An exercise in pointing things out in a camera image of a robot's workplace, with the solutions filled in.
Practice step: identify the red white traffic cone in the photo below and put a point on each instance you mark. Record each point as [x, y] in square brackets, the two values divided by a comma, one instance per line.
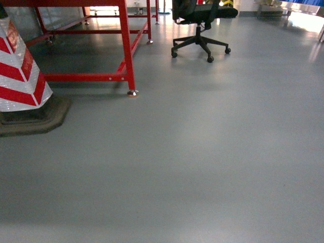
[28, 105]

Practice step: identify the red metal table frame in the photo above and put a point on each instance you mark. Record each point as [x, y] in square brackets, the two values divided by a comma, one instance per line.
[130, 38]

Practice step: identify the black office chair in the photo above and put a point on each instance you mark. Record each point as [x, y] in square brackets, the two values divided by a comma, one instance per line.
[190, 12]

